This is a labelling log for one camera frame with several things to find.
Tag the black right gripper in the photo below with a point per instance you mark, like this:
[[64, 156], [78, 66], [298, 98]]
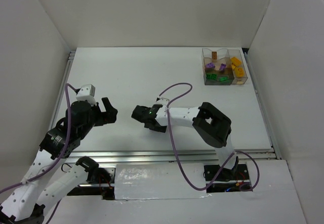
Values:
[[148, 124]]

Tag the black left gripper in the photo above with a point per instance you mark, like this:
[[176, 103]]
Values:
[[102, 114]]

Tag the green rounded lego brick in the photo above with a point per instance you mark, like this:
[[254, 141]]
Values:
[[222, 78]]

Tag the purple lego plate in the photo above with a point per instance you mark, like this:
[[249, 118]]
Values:
[[222, 67]]

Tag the yellow butterfly lego brick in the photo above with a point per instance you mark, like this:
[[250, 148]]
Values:
[[239, 72]]

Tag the yellow rectangular lego brick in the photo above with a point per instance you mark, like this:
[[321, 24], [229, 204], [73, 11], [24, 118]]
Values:
[[235, 61]]

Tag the brown lego plate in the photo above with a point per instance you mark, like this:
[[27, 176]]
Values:
[[214, 55]]

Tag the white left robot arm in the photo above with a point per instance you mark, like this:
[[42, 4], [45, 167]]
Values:
[[33, 197]]

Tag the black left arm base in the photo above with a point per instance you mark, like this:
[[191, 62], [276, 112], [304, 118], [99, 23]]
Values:
[[101, 184]]

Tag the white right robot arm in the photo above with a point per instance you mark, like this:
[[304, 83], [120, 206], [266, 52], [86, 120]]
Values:
[[211, 124]]

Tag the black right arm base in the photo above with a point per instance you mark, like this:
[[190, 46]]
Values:
[[240, 174]]

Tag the white foil cover panel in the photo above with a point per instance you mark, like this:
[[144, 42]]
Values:
[[152, 182]]

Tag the clear stepped sorting container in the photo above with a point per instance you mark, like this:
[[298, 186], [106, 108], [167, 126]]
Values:
[[222, 57]]

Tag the clear narrow sorting bin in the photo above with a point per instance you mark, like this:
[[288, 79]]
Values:
[[238, 80]]

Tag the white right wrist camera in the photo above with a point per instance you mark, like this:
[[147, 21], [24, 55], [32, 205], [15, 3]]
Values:
[[162, 101]]

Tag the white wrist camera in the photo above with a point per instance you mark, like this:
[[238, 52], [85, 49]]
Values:
[[86, 93], [162, 101]]

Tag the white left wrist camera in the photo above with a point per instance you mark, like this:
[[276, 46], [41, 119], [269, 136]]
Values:
[[86, 93]]

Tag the aluminium table edge rail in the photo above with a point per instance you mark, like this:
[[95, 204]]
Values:
[[142, 157]]

